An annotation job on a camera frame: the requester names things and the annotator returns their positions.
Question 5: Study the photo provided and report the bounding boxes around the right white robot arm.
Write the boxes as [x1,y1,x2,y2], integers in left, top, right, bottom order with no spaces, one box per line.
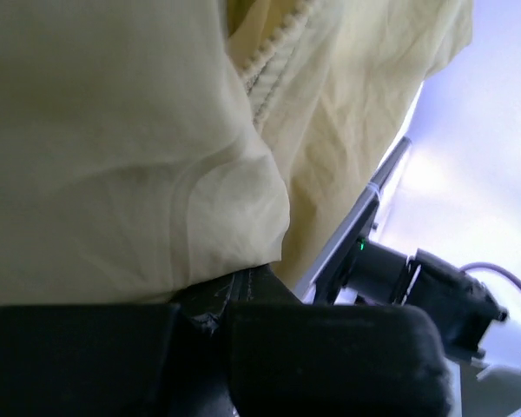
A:
[295,137,521,381]

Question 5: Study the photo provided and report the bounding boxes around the tan hooded zip jacket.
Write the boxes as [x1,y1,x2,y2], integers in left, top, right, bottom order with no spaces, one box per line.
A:
[0,1,473,306]

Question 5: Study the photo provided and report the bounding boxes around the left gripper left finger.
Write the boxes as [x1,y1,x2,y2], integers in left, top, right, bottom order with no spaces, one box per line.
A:
[0,304,226,416]

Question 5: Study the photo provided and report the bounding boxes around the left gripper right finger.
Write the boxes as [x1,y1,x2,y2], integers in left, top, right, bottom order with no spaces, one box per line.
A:
[174,266,452,416]

